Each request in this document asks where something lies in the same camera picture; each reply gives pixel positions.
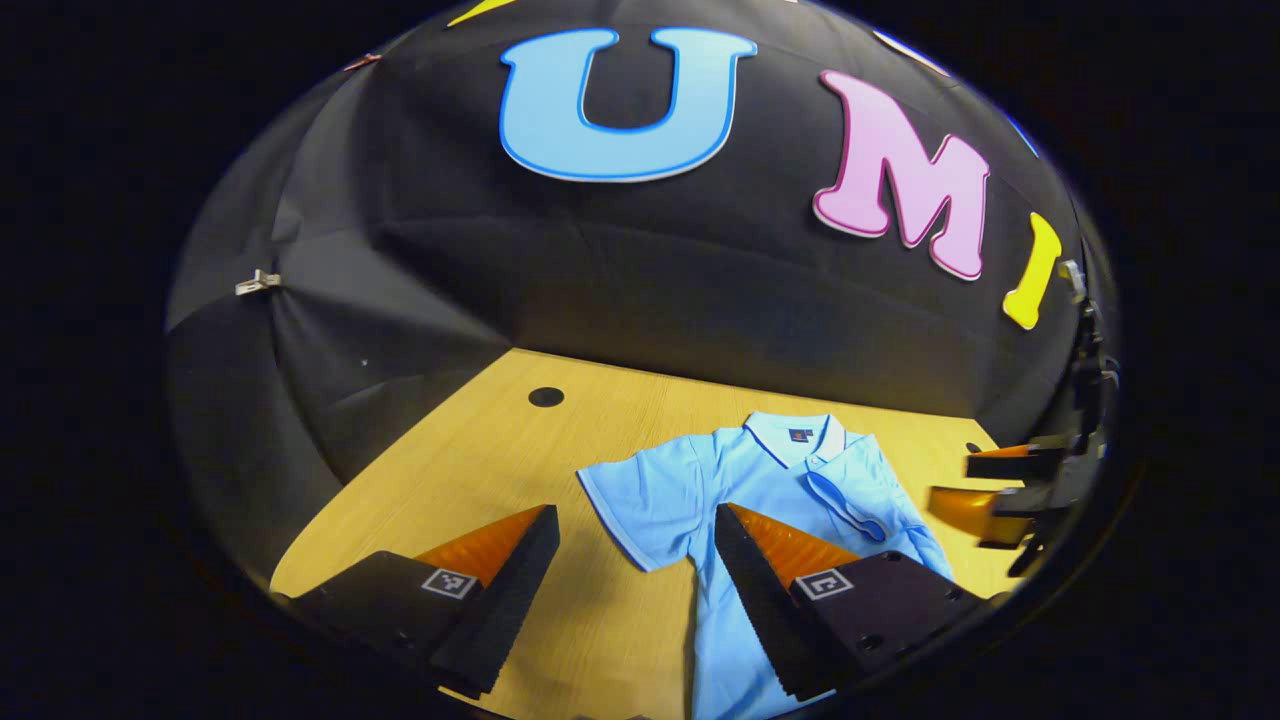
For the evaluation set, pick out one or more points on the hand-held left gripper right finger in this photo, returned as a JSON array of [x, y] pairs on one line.
[[760, 610]]

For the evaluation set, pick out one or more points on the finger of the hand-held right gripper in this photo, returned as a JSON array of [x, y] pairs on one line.
[[1010, 465], [975, 512]]

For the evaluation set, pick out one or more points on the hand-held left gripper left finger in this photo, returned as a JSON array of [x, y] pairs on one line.
[[500, 610]]

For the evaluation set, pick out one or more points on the light blue T-shirt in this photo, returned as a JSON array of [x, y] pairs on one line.
[[690, 490]]

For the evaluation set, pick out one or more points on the silver cloth clip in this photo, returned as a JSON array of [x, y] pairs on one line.
[[257, 283]]

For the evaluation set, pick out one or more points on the copper cloth clip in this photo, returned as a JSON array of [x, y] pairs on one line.
[[362, 61]]

